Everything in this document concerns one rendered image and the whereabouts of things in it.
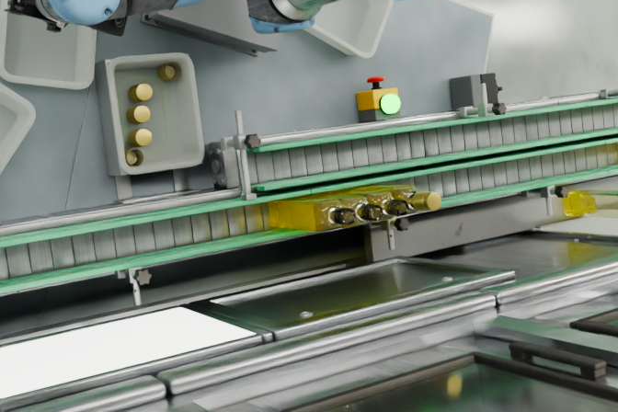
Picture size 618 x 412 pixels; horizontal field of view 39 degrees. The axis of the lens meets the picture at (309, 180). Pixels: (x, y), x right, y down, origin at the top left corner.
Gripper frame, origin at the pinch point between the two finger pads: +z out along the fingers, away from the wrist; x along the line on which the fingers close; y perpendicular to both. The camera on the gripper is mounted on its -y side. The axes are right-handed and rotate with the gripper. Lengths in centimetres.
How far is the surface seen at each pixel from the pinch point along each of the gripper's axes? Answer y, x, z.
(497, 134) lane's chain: -109, 1, 24
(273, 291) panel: -50, 40, 3
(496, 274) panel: -76, 26, -25
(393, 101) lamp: -81, 0, 26
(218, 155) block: -41, 19, 22
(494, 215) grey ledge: -112, 20, 21
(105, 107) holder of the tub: -19.6, 14.7, 29.8
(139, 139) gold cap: -26.5, 19.3, 26.6
